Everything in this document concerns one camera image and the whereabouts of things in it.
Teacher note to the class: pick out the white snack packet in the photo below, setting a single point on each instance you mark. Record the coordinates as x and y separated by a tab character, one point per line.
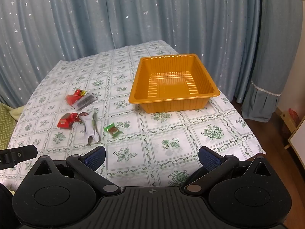
89	127

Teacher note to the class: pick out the pale yellow cloth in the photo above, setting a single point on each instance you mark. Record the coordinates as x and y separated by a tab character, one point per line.
17	112

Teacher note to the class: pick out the blue starry curtain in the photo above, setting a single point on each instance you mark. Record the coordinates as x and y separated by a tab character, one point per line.
119	14

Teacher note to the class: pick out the red plastic bag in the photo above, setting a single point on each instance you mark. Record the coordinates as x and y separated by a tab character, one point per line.
293	114

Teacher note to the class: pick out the white wooden cabinet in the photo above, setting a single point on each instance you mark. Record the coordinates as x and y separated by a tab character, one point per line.
299	138

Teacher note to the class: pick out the small wooden box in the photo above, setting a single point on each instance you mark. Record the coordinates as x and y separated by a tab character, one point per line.
287	121

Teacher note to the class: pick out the orange plastic tray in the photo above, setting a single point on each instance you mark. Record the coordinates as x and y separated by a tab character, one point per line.
171	88

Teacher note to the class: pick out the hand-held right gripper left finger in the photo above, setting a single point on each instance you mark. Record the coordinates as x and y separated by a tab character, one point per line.
96	158

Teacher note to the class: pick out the blue lace-trimmed curtain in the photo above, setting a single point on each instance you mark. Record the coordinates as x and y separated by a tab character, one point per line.
271	52

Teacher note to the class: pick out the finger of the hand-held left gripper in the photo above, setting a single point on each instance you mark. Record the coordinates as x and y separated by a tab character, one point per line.
21	153

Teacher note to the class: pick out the grey transparent snack packet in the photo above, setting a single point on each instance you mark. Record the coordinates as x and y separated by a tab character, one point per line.
84	101

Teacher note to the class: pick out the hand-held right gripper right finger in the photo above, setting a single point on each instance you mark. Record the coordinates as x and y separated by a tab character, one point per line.
209	158

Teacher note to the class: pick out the green chevron cushion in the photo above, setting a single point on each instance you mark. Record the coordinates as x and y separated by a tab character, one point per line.
6	128

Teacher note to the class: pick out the green candy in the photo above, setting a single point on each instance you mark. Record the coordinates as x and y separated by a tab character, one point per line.
112	130

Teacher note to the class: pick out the floral tablecloth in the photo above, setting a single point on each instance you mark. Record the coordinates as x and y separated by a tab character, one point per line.
143	133

